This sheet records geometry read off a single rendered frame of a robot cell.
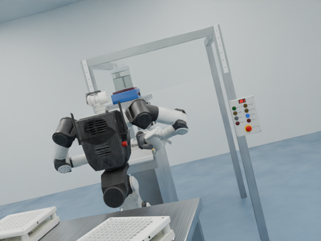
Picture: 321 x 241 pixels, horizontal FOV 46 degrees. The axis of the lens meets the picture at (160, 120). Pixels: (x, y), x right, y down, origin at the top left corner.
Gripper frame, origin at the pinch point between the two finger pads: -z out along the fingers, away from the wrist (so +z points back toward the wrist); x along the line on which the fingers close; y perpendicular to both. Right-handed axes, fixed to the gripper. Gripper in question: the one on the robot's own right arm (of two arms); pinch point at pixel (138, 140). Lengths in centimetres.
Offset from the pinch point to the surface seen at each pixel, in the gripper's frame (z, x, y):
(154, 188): -34, 46, 17
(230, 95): 22, -14, 68
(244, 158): 22, 33, 68
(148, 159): -21.9, 19.3, 12.9
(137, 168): -29.6, 24.7, 5.5
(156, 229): 140, 7, -61
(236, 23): -225, -95, 304
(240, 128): 28, 11, 65
